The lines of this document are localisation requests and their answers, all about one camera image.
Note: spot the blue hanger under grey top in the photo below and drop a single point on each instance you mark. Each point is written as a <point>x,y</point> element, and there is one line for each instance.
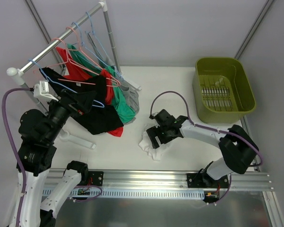
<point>93,39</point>

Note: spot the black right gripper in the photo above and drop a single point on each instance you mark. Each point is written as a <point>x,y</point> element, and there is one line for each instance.
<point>156,133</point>

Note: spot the black tank top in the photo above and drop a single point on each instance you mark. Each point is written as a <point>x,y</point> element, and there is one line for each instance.
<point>98,120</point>

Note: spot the blue hanger under green top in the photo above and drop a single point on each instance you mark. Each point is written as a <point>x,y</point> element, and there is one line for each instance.
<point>90,50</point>

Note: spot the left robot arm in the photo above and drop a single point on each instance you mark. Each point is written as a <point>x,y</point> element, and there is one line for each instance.
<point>34,158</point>

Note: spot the red tank top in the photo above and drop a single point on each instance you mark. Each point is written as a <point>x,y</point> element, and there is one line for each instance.
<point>77,71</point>

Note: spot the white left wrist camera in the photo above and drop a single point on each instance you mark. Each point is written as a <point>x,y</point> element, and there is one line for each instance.
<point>41,91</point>

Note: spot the aluminium rail with cable duct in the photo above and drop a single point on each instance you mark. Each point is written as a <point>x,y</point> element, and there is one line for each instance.
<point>130,184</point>

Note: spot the green tank top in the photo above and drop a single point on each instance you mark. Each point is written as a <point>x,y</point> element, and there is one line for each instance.
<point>126,99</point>

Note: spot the grey tank top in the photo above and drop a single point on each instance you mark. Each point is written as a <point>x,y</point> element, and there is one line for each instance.
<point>125,100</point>

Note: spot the olive green plastic basket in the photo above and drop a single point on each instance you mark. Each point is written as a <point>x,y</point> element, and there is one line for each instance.
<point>222,90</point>

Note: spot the white tank top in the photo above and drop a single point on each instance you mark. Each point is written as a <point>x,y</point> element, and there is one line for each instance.
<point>146,145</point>

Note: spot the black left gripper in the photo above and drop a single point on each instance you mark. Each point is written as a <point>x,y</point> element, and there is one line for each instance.
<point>67,100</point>

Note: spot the silver clothes rack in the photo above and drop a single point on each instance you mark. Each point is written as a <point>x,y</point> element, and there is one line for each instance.
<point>16,74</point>

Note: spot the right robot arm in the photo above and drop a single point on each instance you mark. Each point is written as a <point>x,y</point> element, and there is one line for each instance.
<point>237,148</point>

